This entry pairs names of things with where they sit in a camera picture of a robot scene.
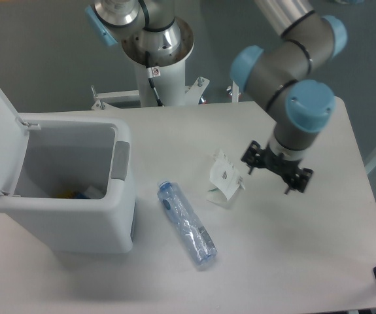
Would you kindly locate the white paper wrapper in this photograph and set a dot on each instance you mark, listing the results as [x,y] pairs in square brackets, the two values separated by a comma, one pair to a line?
[225,180]

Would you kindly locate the clear plastic water bottle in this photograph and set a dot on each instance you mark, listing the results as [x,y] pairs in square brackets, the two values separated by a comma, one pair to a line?
[192,233]

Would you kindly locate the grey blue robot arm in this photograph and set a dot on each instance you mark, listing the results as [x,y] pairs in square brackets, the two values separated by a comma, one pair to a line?
[278,81]

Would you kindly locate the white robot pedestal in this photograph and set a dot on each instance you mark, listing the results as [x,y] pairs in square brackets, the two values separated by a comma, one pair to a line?
[159,60]

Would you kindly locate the white trash can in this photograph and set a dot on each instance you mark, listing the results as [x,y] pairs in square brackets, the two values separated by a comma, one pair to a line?
[73,152]

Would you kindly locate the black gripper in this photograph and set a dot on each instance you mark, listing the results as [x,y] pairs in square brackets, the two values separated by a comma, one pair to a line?
[295,177]

